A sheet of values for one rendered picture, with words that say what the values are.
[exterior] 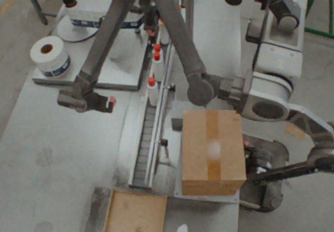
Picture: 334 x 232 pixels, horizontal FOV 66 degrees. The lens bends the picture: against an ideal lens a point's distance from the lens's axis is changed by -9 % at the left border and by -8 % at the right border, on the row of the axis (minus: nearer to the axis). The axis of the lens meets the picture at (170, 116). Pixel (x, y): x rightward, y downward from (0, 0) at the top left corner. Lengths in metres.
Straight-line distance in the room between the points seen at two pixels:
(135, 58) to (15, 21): 2.44
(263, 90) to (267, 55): 0.11
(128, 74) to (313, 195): 1.68
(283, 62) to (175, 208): 0.82
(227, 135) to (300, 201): 1.34
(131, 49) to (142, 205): 0.91
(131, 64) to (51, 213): 0.91
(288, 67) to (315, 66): 2.22
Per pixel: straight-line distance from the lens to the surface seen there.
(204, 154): 1.10
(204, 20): 1.95
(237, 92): 0.80
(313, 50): 3.21
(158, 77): 1.52
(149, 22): 1.51
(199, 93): 0.81
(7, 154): 1.69
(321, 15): 3.67
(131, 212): 1.34
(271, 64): 0.83
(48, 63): 1.65
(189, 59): 0.82
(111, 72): 1.64
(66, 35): 1.94
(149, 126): 1.42
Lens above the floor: 2.14
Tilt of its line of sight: 61 degrees down
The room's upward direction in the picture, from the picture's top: 5 degrees counter-clockwise
